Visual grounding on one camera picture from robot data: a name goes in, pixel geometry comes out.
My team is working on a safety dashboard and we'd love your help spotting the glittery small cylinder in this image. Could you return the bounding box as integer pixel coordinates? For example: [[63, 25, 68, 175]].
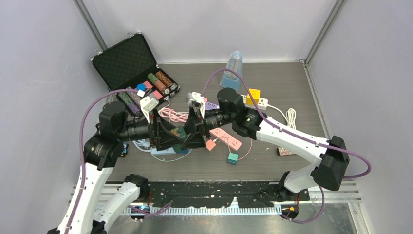
[[276, 147, 295, 156]]

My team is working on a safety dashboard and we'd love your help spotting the pink charger cable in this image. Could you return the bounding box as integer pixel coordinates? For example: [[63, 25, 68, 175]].
[[216, 137, 253, 161]]

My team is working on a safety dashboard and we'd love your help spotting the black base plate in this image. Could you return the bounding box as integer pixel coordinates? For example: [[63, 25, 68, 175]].
[[136, 181, 310, 208]]

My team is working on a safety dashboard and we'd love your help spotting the white coiled power cord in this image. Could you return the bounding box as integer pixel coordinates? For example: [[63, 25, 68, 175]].
[[267, 105, 298, 131]]

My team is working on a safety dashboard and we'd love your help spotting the orange pink charger plug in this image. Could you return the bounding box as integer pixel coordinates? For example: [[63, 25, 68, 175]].
[[205, 139, 216, 152]]

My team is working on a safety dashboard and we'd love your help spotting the teal charger plug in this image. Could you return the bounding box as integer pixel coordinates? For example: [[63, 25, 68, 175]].
[[227, 153, 238, 165]]

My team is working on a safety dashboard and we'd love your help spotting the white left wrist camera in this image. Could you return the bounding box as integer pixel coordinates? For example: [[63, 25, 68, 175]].
[[140, 93, 159, 123]]

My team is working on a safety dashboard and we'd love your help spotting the dark blue cube socket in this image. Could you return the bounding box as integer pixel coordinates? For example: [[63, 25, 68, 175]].
[[173, 145, 189, 154]]

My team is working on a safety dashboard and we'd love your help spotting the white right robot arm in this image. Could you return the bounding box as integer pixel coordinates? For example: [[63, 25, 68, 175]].
[[155, 88, 350, 200]]

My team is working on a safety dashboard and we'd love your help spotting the mint green charger cable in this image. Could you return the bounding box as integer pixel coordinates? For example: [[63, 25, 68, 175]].
[[150, 150, 194, 163]]

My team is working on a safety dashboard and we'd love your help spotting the yellow cube socket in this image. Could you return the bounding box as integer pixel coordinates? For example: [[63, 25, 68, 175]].
[[246, 88, 261, 105]]

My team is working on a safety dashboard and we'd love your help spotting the blue wrapped metronome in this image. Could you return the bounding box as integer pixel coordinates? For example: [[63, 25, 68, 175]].
[[219, 50, 243, 91]]

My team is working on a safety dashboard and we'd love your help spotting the light blue coiled cord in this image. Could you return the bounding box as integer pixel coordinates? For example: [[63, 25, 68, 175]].
[[132, 139, 152, 153]]

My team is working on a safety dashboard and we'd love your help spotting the dark green cube socket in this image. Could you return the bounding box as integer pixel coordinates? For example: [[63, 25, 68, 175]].
[[171, 126, 187, 140]]

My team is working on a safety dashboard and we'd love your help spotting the pink coiled power cord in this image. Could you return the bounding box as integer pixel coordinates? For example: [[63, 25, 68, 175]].
[[158, 107, 191, 123]]

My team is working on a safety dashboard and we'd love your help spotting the light blue power strip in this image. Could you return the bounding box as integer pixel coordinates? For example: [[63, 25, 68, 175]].
[[150, 148, 176, 156]]

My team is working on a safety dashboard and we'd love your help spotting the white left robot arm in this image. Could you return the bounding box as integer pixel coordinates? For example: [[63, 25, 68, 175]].
[[48, 102, 158, 234]]

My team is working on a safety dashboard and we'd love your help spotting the purple power strip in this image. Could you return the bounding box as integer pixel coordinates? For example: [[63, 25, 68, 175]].
[[205, 102, 219, 110]]

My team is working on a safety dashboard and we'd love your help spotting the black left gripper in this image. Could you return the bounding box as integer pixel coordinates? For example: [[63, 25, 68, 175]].
[[119, 106, 184, 148]]

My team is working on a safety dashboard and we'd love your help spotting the black chip case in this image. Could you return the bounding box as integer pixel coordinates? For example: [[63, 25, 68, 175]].
[[91, 32, 181, 104]]

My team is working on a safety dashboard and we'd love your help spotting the pink power strip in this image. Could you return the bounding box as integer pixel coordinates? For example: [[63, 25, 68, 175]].
[[209, 128, 242, 151]]

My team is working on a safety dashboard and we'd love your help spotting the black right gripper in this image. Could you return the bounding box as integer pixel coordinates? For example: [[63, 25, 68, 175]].
[[180, 104, 235, 149]]

